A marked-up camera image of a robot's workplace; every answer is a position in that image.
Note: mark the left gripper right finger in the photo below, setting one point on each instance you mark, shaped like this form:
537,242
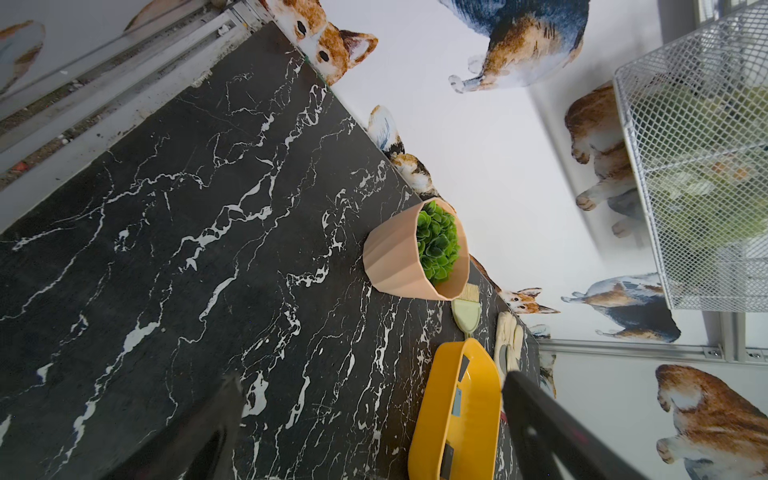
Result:
547,438

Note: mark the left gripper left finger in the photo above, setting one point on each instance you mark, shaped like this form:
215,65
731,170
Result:
198,444

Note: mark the black eraser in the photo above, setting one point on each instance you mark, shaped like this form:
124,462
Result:
446,462

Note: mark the light blue eraser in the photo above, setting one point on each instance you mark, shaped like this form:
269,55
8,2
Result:
456,404

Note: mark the blue grey eraser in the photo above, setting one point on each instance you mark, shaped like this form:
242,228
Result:
465,362

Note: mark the yellow storage box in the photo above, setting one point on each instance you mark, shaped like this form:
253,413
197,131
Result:
457,429

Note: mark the beige work glove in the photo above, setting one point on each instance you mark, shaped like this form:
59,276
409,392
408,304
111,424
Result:
508,346

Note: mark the yellow green sponge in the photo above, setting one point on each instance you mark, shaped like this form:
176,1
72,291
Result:
467,310

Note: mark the pink pot with green plant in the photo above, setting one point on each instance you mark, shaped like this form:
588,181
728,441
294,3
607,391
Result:
400,261

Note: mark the white wire wall basket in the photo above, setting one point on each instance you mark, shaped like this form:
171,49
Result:
694,116

